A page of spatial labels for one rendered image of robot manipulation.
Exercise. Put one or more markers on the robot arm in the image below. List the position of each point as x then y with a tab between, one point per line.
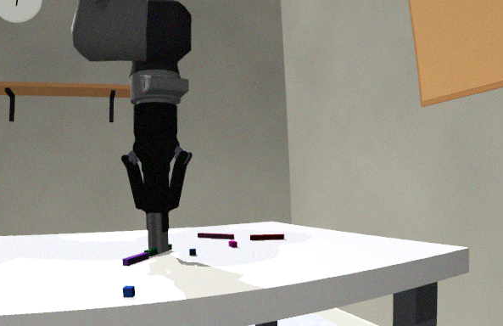
115	30

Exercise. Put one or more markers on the purple rod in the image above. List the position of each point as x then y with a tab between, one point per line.
135	259

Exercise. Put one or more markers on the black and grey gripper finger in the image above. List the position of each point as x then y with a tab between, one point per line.
167	201
143	190

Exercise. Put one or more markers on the dark red rod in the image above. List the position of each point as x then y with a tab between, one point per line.
266	236

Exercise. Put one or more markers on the pink rod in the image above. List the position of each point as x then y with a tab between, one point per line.
216	235

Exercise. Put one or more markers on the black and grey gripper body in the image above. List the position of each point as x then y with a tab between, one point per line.
155	123

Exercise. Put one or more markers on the green rod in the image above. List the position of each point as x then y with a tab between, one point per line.
154	251

